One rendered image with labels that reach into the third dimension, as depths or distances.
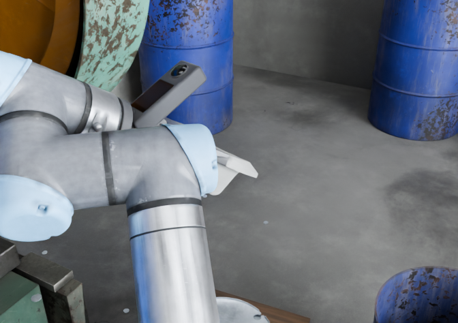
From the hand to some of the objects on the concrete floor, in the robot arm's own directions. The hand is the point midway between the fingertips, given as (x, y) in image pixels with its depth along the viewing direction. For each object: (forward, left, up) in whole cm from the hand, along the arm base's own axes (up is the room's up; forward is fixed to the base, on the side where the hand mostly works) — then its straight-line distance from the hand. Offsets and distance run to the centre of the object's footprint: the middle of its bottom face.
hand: (229, 151), depth 75 cm
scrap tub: (-46, -42, -111) cm, 127 cm away
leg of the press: (+84, -19, -111) cm, 140 cm away
